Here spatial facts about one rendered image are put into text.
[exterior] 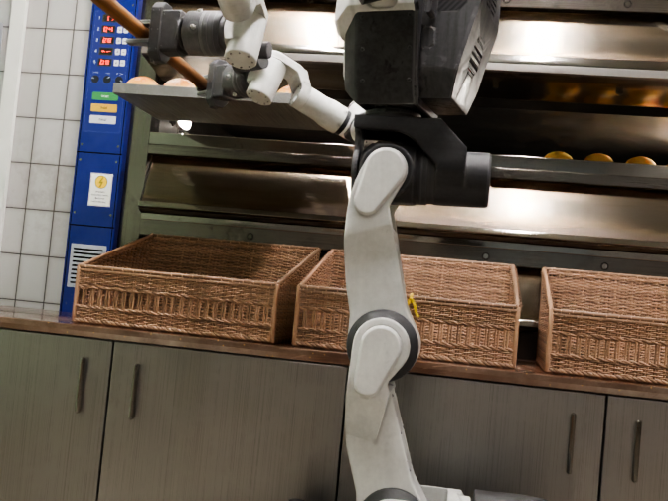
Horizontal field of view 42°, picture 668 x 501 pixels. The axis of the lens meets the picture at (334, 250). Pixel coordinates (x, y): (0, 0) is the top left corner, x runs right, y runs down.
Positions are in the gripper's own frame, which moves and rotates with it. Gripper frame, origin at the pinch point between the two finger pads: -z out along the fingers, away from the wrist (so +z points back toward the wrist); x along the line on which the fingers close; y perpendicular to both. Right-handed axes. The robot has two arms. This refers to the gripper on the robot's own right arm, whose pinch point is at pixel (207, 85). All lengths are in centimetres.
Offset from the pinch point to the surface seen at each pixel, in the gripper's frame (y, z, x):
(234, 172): -42, -37, -15
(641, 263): -109, 69, -33
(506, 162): -87, 35, -6
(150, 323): 3, -10, -62
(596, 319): -58, 82, -50
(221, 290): -7, 5, -52
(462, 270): -78, 29, -40
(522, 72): -76, 45, 18
